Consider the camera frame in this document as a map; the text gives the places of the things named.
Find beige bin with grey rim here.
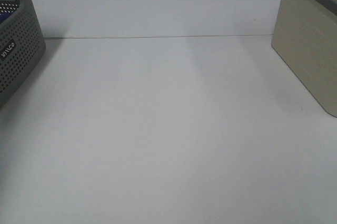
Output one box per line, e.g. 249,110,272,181
271,0,336,117

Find grey perforated plastic basket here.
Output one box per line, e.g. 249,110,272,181
1,0,46,106

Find blue towel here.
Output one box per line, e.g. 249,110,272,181
0,12,12,24

